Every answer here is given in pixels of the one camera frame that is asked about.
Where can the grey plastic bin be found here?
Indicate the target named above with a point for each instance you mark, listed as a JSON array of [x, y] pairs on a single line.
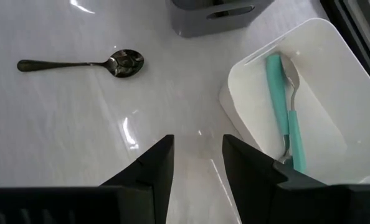
[[191, 21]]

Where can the white glossy table sheet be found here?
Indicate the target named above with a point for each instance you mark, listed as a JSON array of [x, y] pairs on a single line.
[[79, 124]]

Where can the white plastic bin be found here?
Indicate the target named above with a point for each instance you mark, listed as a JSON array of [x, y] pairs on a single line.
[[328, 93]]

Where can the black metal spoon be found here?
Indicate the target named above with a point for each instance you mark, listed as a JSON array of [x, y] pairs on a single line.
[[126, 63]]

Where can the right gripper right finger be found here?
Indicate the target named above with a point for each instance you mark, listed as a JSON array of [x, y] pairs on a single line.
[[259, 193]]

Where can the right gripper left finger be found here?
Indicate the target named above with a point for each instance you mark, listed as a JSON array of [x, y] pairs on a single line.
[[147, 193]]

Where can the black table frame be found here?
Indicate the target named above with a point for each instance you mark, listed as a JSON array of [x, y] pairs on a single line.
[[351, 31]]

